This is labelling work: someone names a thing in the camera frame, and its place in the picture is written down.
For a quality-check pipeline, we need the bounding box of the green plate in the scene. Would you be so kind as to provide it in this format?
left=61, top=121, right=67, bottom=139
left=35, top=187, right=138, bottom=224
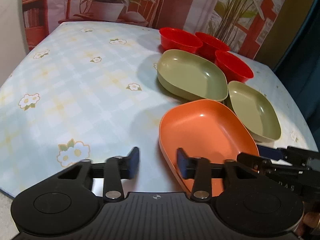
left=157, top=49, right=228, bottom=102
left=226, top=81, right=281, bottom=143

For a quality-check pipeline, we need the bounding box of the person's right hand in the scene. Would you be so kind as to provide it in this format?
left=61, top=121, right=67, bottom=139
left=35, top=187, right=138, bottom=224
left=297, top=212, right=319, bottom=239

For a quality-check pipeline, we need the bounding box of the floral checked tablecloth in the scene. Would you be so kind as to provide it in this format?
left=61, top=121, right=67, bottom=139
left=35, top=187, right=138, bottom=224
left=0, top=21, right=318, bottom=201

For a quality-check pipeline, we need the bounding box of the orange square plate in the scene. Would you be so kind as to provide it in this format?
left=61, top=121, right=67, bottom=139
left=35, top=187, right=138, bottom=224
left=158, top=99, right=259, bottom=194

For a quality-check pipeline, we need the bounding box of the printed room backdrop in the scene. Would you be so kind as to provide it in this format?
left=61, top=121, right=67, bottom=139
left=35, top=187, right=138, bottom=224
left=22, top=0, right=285, bottom=58

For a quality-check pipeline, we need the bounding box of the red bowl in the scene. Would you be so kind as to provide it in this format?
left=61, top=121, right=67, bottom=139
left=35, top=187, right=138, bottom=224
left=195, top=32, right=230, bottom=62
left=215, top=50, right=254, bottom=83
left=159, top=27, right=203, bottom=54

